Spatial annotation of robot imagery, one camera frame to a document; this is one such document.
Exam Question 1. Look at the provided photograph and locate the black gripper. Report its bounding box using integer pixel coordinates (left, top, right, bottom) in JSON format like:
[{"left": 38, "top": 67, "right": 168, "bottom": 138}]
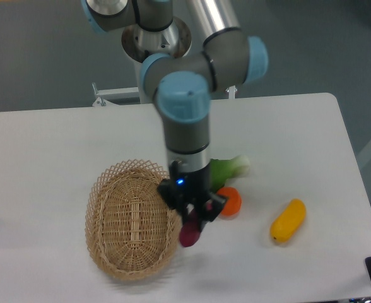
[{"left": 157, "top": 161, "right": 228, "bottom": 232}]

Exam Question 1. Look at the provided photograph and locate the purple sweet potato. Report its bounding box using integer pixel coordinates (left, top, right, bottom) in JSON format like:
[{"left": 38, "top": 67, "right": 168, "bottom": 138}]
[{"left": 179, "top": 208, "right": 209, "bottom": 247}]

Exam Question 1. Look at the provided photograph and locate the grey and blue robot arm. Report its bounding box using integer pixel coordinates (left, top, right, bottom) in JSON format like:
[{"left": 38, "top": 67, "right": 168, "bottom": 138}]
[{"left": 82, "top": 1, "right": 269, "bottom": 230}]

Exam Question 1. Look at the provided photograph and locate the oval woven wicker basket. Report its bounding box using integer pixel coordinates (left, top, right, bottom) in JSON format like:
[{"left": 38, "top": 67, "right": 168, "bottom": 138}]
[{"left": 85, "top": 160, "right": 181, "bottom": 282}]

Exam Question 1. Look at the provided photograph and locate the green bok choy toy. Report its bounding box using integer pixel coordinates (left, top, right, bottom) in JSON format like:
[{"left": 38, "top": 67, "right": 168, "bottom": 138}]
[{"left": 209, "top": 155, "right": 250, "bottom": 192}]

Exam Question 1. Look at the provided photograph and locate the orange tangerine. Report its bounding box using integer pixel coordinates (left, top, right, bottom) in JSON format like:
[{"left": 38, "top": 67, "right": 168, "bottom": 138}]
[{"left": 216, "top": 187, "right": 242, "bottom": 217}]

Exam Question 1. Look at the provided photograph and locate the yellow mango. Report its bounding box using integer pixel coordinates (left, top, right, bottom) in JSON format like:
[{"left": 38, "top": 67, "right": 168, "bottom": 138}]
[{"left": 269, "top": 199, "right": 307, "bottom": 243}]

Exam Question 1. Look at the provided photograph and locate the white metal base frame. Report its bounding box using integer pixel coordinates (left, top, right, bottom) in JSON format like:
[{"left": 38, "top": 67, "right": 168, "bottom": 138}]
[{"left": 91, "top": 82, "right": 239, "bottom": 107}]

